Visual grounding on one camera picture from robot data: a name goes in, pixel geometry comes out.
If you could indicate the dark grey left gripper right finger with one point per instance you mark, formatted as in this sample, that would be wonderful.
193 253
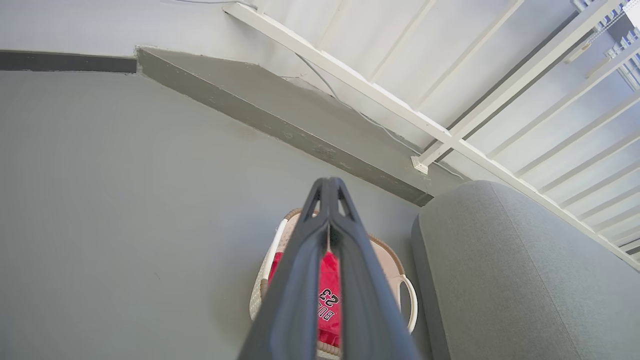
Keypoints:
370 310

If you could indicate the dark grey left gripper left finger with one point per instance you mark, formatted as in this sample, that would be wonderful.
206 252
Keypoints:
290 300

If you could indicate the beige perforated plastic laundry basket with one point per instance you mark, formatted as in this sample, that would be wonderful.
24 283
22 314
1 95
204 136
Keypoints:
390 265

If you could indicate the red basketball jersey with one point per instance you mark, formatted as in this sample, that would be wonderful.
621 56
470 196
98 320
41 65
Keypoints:
329 280

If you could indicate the grey fabric sofa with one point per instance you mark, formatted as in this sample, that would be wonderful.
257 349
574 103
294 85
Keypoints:
500 275

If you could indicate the grey concrete ledge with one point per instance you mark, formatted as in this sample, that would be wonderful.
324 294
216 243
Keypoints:
275 100

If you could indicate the white wooden ladder rack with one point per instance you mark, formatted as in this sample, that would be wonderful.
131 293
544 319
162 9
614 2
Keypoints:
380 92

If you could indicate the black baseboard strip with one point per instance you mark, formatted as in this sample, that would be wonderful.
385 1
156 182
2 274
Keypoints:
65 62

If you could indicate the white window blinds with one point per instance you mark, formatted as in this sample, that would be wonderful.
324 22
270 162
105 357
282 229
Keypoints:
630 70

